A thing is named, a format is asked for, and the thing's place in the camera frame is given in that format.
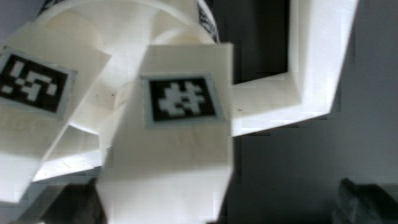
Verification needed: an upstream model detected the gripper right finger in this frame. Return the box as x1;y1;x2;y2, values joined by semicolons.
332;178;398;224

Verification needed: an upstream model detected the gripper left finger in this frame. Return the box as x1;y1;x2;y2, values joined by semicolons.
10;179;108;224

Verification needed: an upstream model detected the white stool leg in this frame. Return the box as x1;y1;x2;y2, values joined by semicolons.
0;22;110;203
96;44;232;224

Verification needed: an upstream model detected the white right barrier rail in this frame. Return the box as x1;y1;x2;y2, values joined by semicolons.
231;0;358;136

